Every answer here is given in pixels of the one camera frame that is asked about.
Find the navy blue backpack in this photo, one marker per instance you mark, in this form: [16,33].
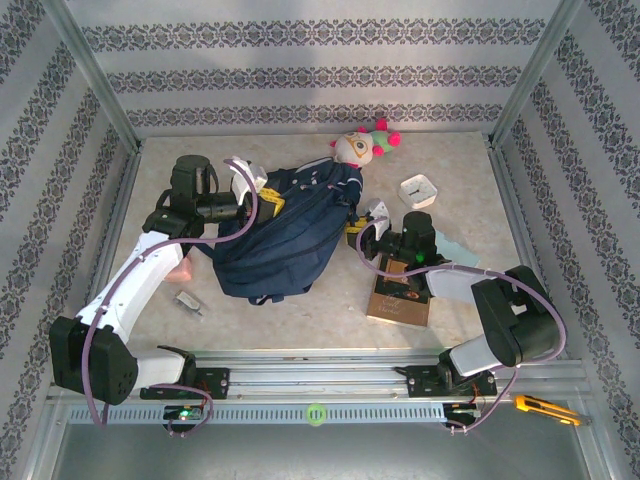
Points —
[280,250]

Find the light blue pencil case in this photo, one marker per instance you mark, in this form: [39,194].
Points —
[462,255]

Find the brown book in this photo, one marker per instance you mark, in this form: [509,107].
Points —
[400,305]

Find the pink soft object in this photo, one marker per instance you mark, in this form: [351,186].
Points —
[180,272]

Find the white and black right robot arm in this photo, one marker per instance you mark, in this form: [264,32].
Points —
[510,320]

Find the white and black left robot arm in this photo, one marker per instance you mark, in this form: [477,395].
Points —
[140,280]

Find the small clear plastic case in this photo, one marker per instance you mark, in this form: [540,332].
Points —
[189,301]

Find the white square clock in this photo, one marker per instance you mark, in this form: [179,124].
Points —
[419,190]

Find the white plush toy pink limbs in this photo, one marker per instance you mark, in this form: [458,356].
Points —
[352,147]

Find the small circuit board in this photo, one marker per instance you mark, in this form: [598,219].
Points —
[462,411]
[182,414]

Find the yellow utility knife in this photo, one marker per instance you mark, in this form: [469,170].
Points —
[530,404]

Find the aluminium side rail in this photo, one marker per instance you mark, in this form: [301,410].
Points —
[510,200]
[119,200]

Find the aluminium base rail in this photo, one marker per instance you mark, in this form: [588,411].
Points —
[325,382]

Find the aluminium frame post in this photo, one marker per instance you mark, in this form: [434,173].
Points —
[535,70]
[93,70]

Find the perforated metal rail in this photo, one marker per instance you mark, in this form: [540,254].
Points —
[250,414]

